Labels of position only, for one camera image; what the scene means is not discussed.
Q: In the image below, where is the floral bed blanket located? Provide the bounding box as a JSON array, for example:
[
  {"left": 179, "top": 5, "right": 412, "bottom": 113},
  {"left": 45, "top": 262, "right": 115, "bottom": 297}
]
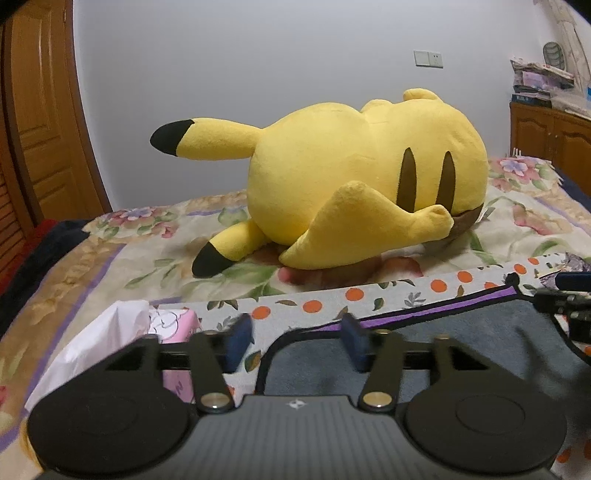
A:
[{"left": 0, "top": 154, "right": 591, "bottom": 480}]

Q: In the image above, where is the white crumpled tissue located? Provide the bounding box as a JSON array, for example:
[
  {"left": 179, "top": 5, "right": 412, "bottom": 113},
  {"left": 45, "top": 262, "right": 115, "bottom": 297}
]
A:
[{"left": 27, "top": 299, "right": 154, "bottom": 412}]

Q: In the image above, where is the stack of books and papers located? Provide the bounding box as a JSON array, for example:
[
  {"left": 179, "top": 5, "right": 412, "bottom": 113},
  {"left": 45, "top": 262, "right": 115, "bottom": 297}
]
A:
[{"left": 510, "top": 55, "right": 578, "bottom": 110}]

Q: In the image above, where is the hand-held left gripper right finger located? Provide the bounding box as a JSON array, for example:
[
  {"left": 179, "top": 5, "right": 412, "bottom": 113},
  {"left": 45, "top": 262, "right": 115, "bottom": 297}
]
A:
[{"left": 341, "top": 313, "right": 488, "bottom": 412}]

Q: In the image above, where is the small grey fan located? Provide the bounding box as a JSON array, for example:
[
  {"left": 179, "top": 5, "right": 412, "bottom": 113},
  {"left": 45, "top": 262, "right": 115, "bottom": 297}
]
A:
[{"left": 542, "top": 41, "right": 574, "bottom": 70}]

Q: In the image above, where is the wooden door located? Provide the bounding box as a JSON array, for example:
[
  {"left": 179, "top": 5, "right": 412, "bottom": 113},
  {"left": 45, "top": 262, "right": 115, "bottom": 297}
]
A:
[{"left": 0, "top": 0, "right": 112, "bottom": 259}]

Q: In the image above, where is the yellow plush toy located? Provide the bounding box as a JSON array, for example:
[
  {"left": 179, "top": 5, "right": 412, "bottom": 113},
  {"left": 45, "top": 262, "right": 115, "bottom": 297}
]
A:
[{"left": 150, "top": 88, "right": 490, "bottom": 278}]

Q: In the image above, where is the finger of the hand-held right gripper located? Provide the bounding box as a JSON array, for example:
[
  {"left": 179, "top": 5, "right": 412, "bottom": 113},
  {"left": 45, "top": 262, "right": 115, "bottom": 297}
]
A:
[
  {"left": 531, "top": 289, "right": 591, "bottom": 320},
  {"left": 552, "top": 272, "right": 591, "bottom": 291}
]

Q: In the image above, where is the white wall switch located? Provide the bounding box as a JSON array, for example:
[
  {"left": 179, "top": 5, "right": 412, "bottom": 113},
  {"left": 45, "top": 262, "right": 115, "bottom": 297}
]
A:
[{"left": 413, "top": 49, "right": 445, "bottom": 69}]

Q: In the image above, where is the grey towel with orange print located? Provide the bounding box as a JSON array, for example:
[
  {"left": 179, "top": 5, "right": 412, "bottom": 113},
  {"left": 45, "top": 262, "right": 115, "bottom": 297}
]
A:
[{"left": 203, "top": 251, "right": 591, "bottom": 468}]

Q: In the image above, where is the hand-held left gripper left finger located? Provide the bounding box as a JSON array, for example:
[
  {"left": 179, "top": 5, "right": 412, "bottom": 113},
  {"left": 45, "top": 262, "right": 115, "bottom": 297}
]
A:
[{"left": 105, "top": 313, "right": 256, "bottom": 412}]

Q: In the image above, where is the white floral curtain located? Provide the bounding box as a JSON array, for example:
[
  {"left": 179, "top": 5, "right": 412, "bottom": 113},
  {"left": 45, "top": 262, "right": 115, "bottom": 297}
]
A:
[{"left": 552, "top": 0, "right": 591, "bottom": 116}]

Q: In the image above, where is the pink tissue pack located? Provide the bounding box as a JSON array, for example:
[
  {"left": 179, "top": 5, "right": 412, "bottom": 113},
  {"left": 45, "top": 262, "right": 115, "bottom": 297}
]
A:
[{"left": 147, "top": 306, "right": 205, "bottom": 403}]

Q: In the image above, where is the wooden cabinet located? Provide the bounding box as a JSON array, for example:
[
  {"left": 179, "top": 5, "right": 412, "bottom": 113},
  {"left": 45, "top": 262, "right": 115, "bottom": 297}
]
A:
[{"left": 509, "top": 100, "right": 591, "bottom": 186}]

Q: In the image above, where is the red cloth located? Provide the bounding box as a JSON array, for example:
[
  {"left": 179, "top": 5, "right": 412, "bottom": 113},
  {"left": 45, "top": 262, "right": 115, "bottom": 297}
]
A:
[{"left": 27, "top": 219, "right": 63, "bottom": 241}]

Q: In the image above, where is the dark blue blanket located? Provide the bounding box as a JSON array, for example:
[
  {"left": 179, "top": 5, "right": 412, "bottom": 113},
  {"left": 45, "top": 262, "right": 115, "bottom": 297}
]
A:
[{"left": 0, "top": 219, "right": 99, "bottom": 339}]

